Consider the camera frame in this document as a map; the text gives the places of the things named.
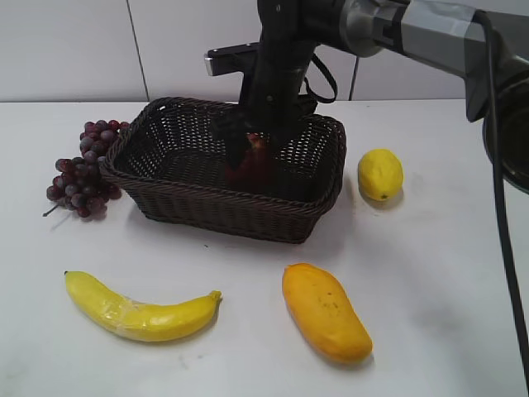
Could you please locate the dark woven wicker basket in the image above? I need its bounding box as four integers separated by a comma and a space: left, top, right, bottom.
101, 97, 346, 244

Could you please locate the yellow lemon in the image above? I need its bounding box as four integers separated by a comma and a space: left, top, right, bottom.
357, 148, 404, 202

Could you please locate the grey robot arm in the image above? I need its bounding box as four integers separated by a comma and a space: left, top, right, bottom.
206, 1, 528, 191

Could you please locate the purple grape bunch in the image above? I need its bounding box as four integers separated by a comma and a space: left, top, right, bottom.
43, 119, 129, 219

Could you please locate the yellow banana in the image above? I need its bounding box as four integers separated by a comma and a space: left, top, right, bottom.
64, 271, 222, 342

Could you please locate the red apple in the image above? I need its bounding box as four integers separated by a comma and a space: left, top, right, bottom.
225, 133, 274, 193

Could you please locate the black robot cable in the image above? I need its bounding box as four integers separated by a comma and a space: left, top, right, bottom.
470, 10, 529, 375

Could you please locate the orange mango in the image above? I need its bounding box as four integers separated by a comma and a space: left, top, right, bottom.
282, 263, 373, 366

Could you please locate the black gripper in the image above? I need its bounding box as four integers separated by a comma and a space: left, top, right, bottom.
213, 39, 316, 199

